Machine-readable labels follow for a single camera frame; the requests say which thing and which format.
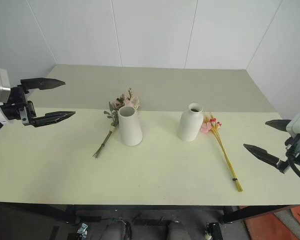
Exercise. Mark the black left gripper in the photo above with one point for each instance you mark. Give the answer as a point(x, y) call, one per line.
point(13, 105)

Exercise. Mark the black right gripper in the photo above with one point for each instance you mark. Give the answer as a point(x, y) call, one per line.
point(295, 145)

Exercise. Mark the white bottle-shaped vase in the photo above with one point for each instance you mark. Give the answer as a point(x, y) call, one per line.
point(190, 125)

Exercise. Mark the white conical vase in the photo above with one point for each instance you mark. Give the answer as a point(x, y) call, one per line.
point(130, 127)

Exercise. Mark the pink red bouquet yellow stems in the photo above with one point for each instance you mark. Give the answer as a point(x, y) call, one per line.
point(223, 152)

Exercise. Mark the pink flower bouquet green stems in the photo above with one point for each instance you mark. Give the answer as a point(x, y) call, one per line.
point(113, 113)

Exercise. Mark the orange floor mat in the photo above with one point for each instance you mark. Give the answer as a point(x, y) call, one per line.
point(277, 225)

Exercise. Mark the caster wheel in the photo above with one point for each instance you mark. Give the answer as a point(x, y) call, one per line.
point(82, 230)
point(213, 230)

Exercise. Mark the black table frame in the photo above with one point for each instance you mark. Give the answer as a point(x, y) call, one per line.
point(65, 212)

